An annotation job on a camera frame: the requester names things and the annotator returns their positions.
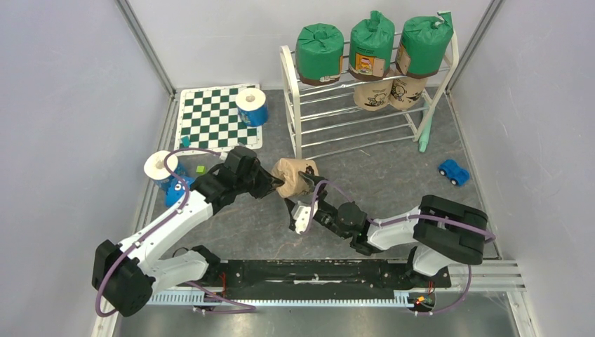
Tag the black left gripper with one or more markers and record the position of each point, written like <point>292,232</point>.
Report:
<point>268,182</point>

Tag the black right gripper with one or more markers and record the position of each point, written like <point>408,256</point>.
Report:
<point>304,199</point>

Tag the brown roll with label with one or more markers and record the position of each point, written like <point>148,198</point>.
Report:
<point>288,170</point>

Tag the blue white roll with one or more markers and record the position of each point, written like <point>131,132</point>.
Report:
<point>155,169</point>
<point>252,107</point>

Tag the blue white roll front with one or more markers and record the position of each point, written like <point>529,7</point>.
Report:
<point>155,169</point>

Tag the brown roll with cartoon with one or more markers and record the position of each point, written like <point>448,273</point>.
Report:
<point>373,95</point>

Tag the brown paper roll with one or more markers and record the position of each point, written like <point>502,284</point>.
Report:
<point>405,92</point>

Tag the green paper roll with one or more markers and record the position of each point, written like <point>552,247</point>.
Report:
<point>371,46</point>

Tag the green brown roll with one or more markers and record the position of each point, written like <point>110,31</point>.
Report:
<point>423,43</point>

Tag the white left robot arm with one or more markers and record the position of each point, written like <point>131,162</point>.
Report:
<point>126,275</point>

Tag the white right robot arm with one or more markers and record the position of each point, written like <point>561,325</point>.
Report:
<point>442,231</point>

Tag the cream metal shelf rack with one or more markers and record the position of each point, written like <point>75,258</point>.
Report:
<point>351,114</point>

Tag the green roll on shelf left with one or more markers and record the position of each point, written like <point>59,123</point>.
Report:
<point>319,54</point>

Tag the green white chessboard mat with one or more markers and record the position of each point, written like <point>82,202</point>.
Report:
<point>209,117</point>

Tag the mint green stick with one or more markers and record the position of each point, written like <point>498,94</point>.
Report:
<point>424,137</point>

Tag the blue toy car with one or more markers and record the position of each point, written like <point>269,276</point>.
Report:
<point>456,174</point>

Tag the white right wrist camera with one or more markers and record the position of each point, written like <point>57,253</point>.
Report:
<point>300,214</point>

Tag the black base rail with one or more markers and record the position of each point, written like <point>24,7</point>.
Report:
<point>350,283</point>

